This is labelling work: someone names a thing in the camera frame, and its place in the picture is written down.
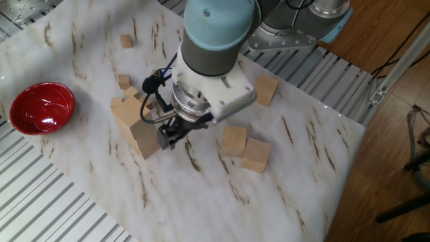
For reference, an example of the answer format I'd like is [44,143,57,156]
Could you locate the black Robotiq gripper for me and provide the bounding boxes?
[156,115,210,151]

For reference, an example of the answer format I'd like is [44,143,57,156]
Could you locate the large wooden cube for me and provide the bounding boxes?
[220,125,248,159]
[112,96,152,140]
[240,137,271,174]
[136,137,161,160]
[253,73,280,108]
[120,126,157,151]

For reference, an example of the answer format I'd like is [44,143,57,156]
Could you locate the white marble pattern board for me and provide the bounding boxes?
[0,0,366,242]

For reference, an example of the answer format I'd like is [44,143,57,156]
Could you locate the red glossy bowl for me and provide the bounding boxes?
[9,81,76,136]

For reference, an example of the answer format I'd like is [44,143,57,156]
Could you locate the silver bolted metal plate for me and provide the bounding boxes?
[0,0,64,26]

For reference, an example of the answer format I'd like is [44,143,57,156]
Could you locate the black furniture legs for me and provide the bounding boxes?
[374,149,430,242]

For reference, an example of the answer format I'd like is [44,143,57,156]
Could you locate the black looping gripper cable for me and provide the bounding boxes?
[140,52,216,125]

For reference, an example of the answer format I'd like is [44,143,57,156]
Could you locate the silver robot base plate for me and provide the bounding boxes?
[247,23,318,54]

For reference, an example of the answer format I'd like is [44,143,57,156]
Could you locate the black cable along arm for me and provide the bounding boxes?
[285,0,315,28]

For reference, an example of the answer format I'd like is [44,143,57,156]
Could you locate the aluminium frame profile with bracket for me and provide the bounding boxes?
[361,20,430,128]

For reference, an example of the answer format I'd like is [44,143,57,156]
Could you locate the grey cable bundle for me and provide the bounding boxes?
[406,104,430,191]

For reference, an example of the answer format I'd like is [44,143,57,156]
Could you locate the thin black floor cable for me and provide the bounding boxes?
[371,11,430,80]

